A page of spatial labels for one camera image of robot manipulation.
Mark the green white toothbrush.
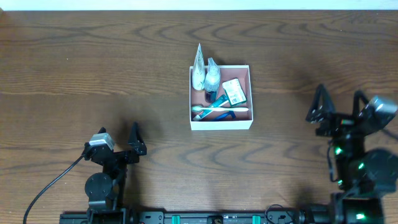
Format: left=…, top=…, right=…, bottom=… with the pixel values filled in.
left=191, top=105, right=249, bottom=112

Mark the teal toothpaste tube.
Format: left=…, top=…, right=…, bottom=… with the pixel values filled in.
left=193, top=95, right=228, bottom=121

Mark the green white soap packet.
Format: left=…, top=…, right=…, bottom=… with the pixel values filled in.
left=222, top=78, right=247, bottom=106

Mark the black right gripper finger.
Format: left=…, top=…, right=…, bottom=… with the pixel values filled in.
left=305, top=84, right=335, bottom=123
left=352, top=90, right=369, bottom=116

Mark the white lotion tube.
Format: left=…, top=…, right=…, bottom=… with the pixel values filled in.
left=192, top=44, right=206, bottom=91

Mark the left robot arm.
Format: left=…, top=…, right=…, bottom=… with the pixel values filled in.
left=82, top=124, right=147, bottom=224

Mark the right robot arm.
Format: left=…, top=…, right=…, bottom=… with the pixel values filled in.
left=123, top=85, right=397, bottom=224

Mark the white box pink interior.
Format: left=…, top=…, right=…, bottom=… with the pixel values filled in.
left=188, top=65, right=254, bottom=131

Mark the blue disposable razor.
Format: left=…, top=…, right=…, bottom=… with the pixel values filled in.
left=212, top=111, right=236, bottom=121

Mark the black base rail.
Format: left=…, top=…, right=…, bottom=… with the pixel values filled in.
left=59, top=209, right=306, bottom=224

